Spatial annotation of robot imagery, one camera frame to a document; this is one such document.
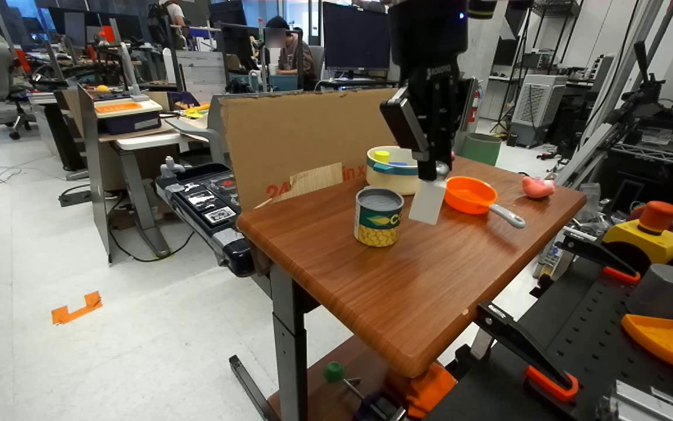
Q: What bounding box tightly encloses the grey cylinder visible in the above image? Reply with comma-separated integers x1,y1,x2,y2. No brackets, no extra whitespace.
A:
626,262,673,319

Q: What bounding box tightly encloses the black perforated breadboard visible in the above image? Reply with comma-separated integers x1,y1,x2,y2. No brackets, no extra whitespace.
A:
427,248,673,421

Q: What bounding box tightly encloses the white pot teal rim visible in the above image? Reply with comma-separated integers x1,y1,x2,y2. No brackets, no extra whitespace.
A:
364,145,426,197

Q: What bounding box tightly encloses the grey office desk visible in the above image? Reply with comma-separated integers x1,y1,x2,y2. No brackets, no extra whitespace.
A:
78,82,188,265

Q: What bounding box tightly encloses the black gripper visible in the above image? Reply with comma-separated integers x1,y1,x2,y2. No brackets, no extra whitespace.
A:
389,0,475,182

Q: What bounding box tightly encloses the yellow green corn can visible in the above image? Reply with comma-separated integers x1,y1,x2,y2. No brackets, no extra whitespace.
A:
354,186,406,250

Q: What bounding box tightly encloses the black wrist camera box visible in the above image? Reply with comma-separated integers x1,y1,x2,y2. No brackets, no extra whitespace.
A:
378,86,433,162

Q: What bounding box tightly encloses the green ball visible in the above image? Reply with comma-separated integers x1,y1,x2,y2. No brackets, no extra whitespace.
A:
322,361,349,386

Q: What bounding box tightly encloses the orange plastic bracket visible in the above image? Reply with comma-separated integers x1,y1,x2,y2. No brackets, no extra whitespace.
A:
405,361,461,418

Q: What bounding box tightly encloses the orange saucepan grey handle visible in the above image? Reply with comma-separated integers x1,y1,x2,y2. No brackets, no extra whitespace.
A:
443,174,529,231

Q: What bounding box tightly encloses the seated person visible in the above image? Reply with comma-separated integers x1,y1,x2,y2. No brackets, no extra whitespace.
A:
264,14,321,91

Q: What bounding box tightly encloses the yellow box orange stop button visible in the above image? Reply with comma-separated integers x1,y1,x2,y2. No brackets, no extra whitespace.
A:
600,200,673,266

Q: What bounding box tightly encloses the dark monitor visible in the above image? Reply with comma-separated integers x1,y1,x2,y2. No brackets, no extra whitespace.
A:
321,0,392,78

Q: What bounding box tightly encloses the black power strip tray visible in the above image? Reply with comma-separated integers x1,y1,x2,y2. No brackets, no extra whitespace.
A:
154,162,257,279

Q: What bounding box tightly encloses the orange wedge-shaped holder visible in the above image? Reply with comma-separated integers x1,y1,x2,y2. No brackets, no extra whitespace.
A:
619,311,673,369

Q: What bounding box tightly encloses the orange black bar clamp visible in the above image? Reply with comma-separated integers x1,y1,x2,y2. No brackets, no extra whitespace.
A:
561,231,643,287
472,301,582,408

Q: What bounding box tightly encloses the pink plush bunny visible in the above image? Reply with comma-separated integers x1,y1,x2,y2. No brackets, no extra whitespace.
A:
522,175,559,203

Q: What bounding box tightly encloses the brown cardboard panel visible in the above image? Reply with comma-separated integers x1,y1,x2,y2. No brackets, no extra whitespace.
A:
219,84,447,216

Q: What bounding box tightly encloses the aluminium extrusion rail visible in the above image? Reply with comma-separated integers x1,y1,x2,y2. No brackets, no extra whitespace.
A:
596,379,673,421

